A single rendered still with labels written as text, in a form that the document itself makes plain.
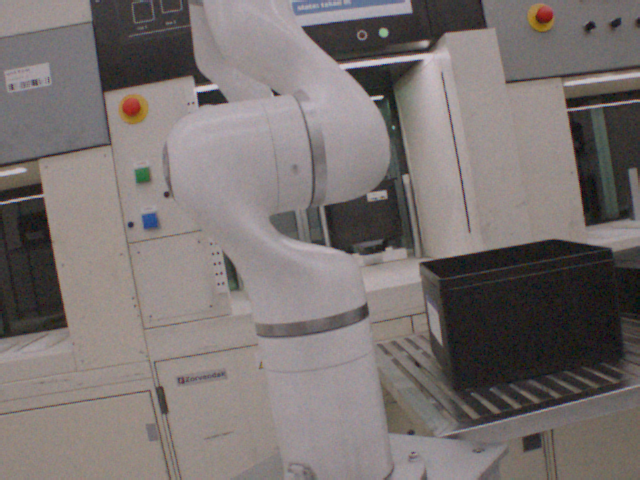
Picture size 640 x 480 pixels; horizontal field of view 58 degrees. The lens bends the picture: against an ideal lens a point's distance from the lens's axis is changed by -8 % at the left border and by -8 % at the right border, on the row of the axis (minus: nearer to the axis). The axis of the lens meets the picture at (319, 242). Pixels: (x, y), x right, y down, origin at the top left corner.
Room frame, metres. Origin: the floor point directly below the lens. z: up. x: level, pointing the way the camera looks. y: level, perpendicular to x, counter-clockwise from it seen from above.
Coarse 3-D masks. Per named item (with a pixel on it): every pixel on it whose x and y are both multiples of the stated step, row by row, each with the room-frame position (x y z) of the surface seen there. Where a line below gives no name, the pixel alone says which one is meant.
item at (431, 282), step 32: (480, 256) 1.14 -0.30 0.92; (512, 256) 1.14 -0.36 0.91; (544, 256) 1.14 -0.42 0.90; (576, 256) 0.87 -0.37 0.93; (608, 256) 0.86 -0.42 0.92; (448, 288) 0.88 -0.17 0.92; (480, 288) 0.87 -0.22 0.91; (512, 288) 0.87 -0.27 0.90; (544, 288) 0.87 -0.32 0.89; (576, 288) 0.87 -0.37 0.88; (608, 288) 0.86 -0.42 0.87; (448, 320) 0.88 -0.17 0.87; (480, 320) 0.88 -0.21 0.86; (512, 320) 0.87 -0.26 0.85; (544, 320) 0.87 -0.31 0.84; (576, 320) 0.87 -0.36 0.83; (608, 320) 0.87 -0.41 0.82; (448, 352) 0.89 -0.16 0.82; (480, 352) 0.88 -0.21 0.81; (512, 352) 0.87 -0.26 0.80; (544, 352) 0.87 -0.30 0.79; (576, 352) 0.87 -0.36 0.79; (608, 352) 0.87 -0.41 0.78; (480, 384) 0.88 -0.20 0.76
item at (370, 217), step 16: (368, 192) 1.87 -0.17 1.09; (384, 192) 1.87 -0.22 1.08; (336, 208) 1.86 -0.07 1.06; (352, 208) 1.86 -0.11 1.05; (368, 208) 1.87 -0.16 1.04; (384, 208) 1.87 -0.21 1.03; (336, 224) 1.86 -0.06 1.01; (352, 224) 1.86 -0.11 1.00; (368, 224) 1.87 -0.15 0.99; (384, 224) 1.87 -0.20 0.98; (400, 224) 1.88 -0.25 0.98; (336, 240) 1.86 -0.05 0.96; (352, 240) 1.86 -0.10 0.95; (368, 240) 1.87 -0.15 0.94; (384, 240) 2.07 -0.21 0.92
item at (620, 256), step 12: (624, 252) 1.25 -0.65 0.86; (636, 252) 1.22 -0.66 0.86; (624, 264) 1.11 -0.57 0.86; (636, 264) 1.08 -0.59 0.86; (624, 276) 1.09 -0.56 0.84; (636, 276) 1.05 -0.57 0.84; (624, 288) 1.09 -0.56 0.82; (636, 288) 1.06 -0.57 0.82; (624, 300) 1.09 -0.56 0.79; (636, 300) 1.06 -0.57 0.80; (624, 312) 1.10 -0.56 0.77; (636, 312) 1.06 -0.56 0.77
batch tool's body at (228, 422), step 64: (448, 0) 1.37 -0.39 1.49; (128, 64) 1.30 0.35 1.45; (192, 64) 1.32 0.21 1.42; (384, 64) 1.55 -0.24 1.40; (448, 64) 1.33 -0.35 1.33; (128, 128) 1.31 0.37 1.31; (448, 128) 1.42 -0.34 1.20; (512, 128) 1.33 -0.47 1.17; (128, 192) 1.31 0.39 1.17; (448, 192) 1.51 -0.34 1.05; (512, 192) 1.32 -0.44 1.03; (192, 256) 1.32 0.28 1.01; (448, 256) 1.59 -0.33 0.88; (192, 320) 1.32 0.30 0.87; (192, 384) 1.31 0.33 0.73; (256, 384) 1.32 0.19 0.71; (192, 448) 1.30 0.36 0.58; (256, 448) 1.32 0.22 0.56; (512, 448) 1.37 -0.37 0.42
